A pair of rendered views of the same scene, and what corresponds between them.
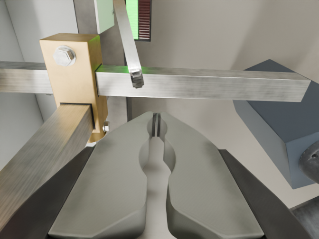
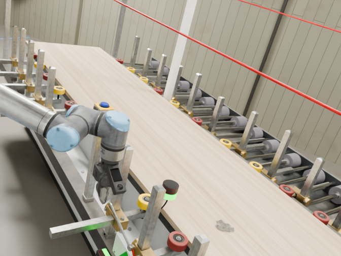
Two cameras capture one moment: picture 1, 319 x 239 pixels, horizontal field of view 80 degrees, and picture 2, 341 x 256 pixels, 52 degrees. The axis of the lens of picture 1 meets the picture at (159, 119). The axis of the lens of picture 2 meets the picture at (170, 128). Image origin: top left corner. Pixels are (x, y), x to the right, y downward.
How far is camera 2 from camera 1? 1.31 m
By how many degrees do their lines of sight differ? 46
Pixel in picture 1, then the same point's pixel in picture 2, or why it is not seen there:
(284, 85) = (59, 230)
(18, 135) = (134, 204)
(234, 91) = (73, 225)
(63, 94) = (120, 212)
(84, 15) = not seen: hidden behind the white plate
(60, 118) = (118, 204)
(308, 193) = not seen: outside the picture
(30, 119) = not seen: hidden behind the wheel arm
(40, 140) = (121, 197)
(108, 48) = (111, 243)
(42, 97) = (131, 225)
